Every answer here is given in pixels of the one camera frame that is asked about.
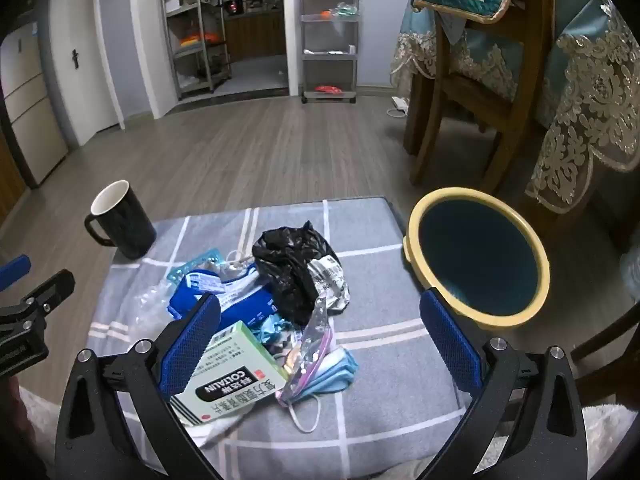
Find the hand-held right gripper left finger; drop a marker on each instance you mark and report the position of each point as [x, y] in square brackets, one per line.
[190, 345]

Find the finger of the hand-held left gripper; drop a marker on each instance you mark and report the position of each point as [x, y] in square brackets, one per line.
[15, 269]
[50, 290]

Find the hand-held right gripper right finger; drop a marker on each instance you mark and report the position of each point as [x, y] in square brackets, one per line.
[450, 350]

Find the pale green medicine box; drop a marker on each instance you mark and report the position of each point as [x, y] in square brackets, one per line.
[235, 375]

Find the yellow-rimmed waste bin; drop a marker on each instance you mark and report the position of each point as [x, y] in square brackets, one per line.
[480, 260]

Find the blue face mask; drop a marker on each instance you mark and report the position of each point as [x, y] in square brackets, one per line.
[330, 370]

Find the clear pink-edged zip bag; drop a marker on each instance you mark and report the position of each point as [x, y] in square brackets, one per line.
[312, 340]

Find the black plastic bag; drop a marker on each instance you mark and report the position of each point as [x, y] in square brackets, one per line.
[290, 270]

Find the person's left forearm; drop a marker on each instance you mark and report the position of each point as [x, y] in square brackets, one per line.
[10, 410]

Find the clear plastic wrapper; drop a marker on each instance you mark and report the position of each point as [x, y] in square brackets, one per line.
[150, 305]

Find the blue and white packet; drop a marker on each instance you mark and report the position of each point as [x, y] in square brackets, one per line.
[245, 310]

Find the teal blister pack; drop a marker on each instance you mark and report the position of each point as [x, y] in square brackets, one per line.
[190, 267]

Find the light blue crumpled wrapper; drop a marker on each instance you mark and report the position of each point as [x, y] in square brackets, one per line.
[272, 327]

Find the brown wooden cabinet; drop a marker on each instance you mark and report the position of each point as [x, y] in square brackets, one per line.
[10, 180]

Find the black mug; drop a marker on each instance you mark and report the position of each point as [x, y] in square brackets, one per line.
[130, 230]

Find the grey plaid blanket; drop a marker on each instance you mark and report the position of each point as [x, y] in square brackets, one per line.
[370, 270]

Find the white printed wrapper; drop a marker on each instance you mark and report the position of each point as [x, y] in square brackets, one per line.
[330, 280]

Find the white fluffy blanket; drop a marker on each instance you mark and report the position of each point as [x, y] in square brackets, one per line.
[605, 425]

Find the white door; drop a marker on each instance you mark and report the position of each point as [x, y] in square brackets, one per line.
[85, 85]

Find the white power strip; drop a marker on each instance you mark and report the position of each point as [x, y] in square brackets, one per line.
[400, 102]

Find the wooden chair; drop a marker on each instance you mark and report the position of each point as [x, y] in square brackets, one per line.
[450, 85]

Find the metal shelf rack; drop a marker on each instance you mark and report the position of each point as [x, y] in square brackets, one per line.
[195, 52]

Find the red packet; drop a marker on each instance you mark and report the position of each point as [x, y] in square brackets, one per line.
[327, 90]

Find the orange dish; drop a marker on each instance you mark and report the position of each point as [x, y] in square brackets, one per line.
[200, 38]

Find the wooden kitchen cabinet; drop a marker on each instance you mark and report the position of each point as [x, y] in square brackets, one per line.
[255, 35]

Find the red pot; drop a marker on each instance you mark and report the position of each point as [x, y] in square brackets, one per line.
[232, 6]

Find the metal shelving rack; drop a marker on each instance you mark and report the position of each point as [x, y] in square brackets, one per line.
[330, 19]

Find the teal packets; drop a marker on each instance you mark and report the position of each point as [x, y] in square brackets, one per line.
[342, 9]

